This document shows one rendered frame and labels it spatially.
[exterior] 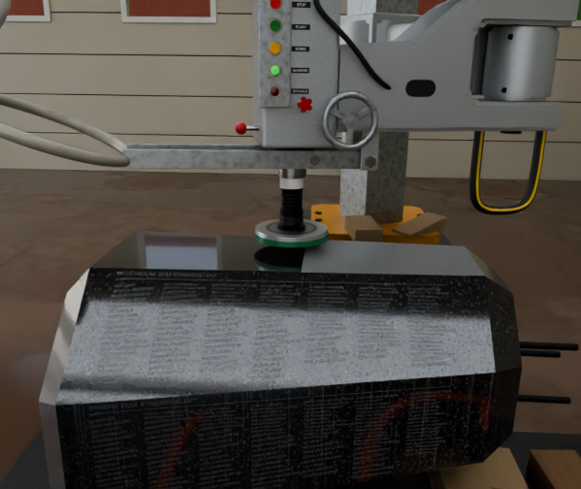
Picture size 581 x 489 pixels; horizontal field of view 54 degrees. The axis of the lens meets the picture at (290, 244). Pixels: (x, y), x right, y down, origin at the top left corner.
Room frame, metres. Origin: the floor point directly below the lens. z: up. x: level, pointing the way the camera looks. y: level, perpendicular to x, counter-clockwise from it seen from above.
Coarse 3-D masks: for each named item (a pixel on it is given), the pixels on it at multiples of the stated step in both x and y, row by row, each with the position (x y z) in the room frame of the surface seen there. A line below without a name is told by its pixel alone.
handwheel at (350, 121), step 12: (336, 96) 1.47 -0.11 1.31; (348, 96) 1.47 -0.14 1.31; (360, 96) 1.48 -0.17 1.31; (372, 108) 1.48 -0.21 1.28; (324, 120) 1.46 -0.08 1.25; (348, 120) 1.47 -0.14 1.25; (372, 120) 1.49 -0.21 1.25; (324, 132) 1.47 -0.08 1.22; (348, 132) 1.48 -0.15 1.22; (372, 132) 1.48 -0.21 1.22; (336, 144) 1.47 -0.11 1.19; (348, 144) 1.48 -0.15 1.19; (360, 144) 1.48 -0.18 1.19
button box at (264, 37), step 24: (264, 0) 1.47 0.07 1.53; (288, 0) 1.48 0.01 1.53; (264, 24) 1.47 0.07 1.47; (288, 24) 1.48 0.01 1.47; (264, 48) 1.47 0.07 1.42; (288, 48) 1.48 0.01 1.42; (264, 72) 1.47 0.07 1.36; (288, 72) 1.48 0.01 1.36; (264, 96) 1.47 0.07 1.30; (288, 96) 1.48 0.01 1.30
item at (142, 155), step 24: (144, 144) 1.59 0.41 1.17; (168, 144) 1.61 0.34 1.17; (192, 144) 1.62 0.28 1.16; (144, 168) 1.48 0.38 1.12; (168, 168) 1.49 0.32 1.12; (192, 168) 1.51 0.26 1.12; (216, 168) 1.52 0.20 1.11; (240, 168) 1.53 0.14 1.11; (264, 168) 1.54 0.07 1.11; (288, 168) 1.55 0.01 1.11; (312, 168) 1.56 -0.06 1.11; (336, 168) 1.57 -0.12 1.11
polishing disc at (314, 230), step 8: (264, 224) 1.64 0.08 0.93; (272, 224) 1.64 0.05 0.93; (312, 224) 1.65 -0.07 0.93; (320, 224) 1.65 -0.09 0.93; (256, 232) 1.58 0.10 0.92; (264, 232) 1.56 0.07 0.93; (272, 232) 1.56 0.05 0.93; (280, 232) 1.56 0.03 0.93; (288, 232) 1.56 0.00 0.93; (296, 232) 1.56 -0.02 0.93; (304, 232) 1.57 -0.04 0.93; (312, 232) 1.57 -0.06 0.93; (320, 232) 1.57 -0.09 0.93; (272, 240) 1.52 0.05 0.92; (280, 240) 1.51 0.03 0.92; (288, 240) 1.51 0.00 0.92; (296, 240) 1.51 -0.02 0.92; (304, 240) 1.51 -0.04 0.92; (312, 240) 1.53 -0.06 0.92
